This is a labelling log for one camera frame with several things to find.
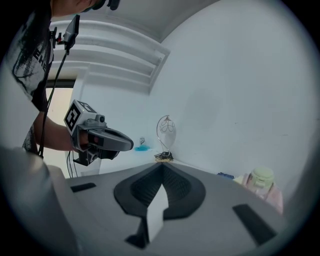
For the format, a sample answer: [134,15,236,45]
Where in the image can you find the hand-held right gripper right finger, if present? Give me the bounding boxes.
[149,162,301,256]

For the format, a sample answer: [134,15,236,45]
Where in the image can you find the person's left hand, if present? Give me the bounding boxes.
[79,131,89,151]

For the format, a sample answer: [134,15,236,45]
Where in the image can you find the pink bottle with green lid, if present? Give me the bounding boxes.
[240,166,284,215]

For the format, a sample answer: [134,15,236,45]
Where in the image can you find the person's left forearm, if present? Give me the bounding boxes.
[33,109,76,152]

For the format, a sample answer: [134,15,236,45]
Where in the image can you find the glass shade lamp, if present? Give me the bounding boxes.
[154,114,177,164]

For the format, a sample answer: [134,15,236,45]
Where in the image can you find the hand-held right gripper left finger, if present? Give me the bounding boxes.
[66,161,165,256]

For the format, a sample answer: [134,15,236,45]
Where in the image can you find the black screen cable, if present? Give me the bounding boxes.
[37,48,70,159]

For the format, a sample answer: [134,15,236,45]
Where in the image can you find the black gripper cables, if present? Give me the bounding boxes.
[65,149,78,179]

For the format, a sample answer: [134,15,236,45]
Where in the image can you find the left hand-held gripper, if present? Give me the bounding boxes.
[63,99,135,167]

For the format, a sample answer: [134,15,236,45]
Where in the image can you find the black head-worn camera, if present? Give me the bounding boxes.
[91,0,122,11]

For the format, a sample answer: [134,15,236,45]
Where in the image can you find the black chest-mounted screen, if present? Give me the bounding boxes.
[49,14,81,55]

